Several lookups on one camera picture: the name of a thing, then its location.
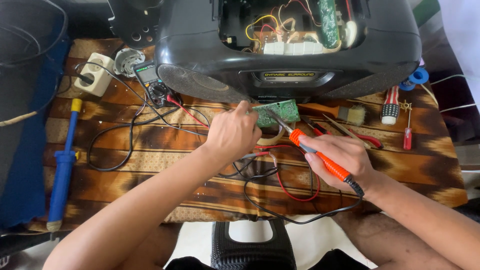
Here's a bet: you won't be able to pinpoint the person's left hand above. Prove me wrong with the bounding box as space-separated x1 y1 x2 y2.
205 100 263 163

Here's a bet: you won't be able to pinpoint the person's right hand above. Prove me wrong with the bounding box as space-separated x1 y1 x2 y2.
298 134 380 194

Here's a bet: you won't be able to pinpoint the green circuit board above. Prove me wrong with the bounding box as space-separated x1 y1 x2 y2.
252 99 301 128

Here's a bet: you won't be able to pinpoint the orange soldering iron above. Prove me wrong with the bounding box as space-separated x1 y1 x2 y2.
265 109 365 197

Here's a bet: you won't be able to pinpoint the black multimeter test lead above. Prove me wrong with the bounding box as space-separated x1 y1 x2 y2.
217 157 280 179

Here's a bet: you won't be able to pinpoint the red multimeter test lead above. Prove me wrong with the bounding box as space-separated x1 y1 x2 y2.
166 94 322 202

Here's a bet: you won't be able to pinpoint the metal tweezers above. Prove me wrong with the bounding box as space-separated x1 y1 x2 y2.
322 113 372 150

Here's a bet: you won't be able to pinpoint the black boombox radio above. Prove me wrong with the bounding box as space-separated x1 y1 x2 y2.
154 0 423 104

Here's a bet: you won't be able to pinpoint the black digital multimeter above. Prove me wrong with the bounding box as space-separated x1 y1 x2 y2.
133 60 183 110

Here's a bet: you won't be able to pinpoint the black plastic stool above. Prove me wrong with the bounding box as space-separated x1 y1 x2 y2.
210 219 298 270

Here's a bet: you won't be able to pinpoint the round metal motor part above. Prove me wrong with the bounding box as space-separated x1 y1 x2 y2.
113 48 146 79

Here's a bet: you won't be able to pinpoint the red white striped screwdriver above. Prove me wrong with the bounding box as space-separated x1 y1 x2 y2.
380 85 401 126

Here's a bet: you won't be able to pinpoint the small red screwdriver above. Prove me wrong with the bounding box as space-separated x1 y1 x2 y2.
398 100 413 151

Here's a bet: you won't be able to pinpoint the white power socket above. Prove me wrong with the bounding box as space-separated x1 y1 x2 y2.
73 52 115 98

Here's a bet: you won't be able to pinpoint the black plastic housing part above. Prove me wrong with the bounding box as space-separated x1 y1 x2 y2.
107 0 166 50

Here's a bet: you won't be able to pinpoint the brown patterned cloth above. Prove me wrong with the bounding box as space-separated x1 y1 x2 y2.
28 37 469 233

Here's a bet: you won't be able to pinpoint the blue solder spool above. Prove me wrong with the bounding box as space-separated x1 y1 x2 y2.
399 67 430 92

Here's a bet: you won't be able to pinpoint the person's right leg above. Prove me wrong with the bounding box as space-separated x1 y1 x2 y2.
331 210 463 270

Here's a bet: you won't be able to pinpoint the blue desoldering pump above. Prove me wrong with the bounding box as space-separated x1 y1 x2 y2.
46 98 83 233

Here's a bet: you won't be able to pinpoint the blue cloth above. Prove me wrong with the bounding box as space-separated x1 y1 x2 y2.
0 35 72 230

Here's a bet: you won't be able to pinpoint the beige ribbon cable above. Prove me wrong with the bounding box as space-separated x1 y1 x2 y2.
256 123 297 147

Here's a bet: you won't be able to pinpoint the wooden handled paint brush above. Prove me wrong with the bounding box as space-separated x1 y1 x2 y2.
298 103 367 127

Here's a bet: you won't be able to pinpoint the black soldering iron cable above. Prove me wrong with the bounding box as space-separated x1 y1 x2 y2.
243 176 364 226

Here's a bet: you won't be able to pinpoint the red handled pliers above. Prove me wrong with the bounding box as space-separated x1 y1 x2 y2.
300 115 384 150

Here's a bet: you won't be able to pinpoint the black power cable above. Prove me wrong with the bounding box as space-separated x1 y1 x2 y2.
74 62 211 173

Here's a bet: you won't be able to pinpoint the white cable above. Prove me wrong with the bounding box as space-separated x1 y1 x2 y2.
420 73 480 113

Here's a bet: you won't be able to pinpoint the thin black cable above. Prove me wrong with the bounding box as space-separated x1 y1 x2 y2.
0 0 69 69

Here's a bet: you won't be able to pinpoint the beige cord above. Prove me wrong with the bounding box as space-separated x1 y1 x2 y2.
0 110 39 128

